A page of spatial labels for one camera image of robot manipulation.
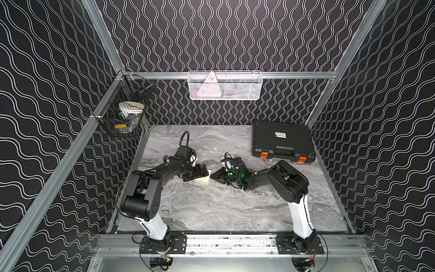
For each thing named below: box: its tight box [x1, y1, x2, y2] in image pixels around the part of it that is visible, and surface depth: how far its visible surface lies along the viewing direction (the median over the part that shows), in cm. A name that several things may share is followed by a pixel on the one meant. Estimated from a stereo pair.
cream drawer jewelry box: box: [194, 168, 212, 185], surface depth 93 cm
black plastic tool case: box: [251, 120, 316, 164], surface depth 105 cm
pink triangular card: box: [197, 71, 222, 97], surface depth 92 cm
